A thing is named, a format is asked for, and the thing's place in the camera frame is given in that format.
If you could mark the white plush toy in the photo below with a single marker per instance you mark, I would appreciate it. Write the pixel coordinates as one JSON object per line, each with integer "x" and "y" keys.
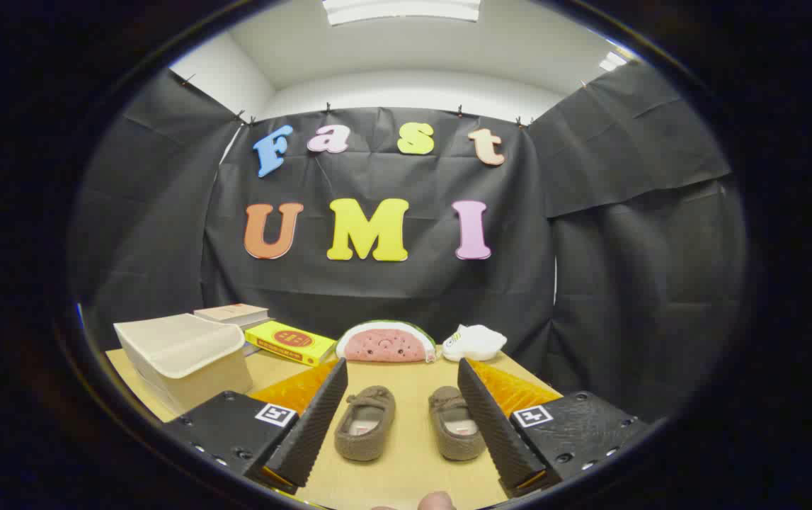
{"x": 475, "y": 343}

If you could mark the watermelon plush toy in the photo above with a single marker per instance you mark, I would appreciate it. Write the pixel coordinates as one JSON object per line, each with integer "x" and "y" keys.
{"x": 386, "y": 346}

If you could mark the grey book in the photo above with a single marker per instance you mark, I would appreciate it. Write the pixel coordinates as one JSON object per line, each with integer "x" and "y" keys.
{"x": 258, "y": 324}

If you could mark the brown fuzzy shoe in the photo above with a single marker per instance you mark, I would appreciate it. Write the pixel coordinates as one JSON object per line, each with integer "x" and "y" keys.
{"x": 367, "y": 425}
{"x": 452, "y": 411}

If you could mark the yellow book with red label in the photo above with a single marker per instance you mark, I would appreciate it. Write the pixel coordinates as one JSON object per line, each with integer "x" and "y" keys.
{"x": 292, "y": 341}

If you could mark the black backdrop cloth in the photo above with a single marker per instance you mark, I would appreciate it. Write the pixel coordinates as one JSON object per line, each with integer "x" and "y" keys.
{"x": 406, "y": 290}

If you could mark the cream fabric storage box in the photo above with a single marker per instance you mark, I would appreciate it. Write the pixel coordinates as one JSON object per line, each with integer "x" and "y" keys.
{"x": 179, "y": 347}

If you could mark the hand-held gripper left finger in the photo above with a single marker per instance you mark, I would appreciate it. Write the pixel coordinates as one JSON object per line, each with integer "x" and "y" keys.
{"x": 310, "y": 432}

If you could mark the beige cover book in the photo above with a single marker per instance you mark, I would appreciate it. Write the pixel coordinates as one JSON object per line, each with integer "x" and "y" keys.
{"x": 232, "y": 312}

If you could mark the ceiling light panel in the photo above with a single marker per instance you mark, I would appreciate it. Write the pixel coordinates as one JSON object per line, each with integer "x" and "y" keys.
{"x": 402, "y": 10}
{"x": 612, "y": 61}

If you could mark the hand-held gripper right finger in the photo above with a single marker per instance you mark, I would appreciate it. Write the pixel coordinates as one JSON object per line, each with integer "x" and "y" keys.
{"x": 494, "y": 432}

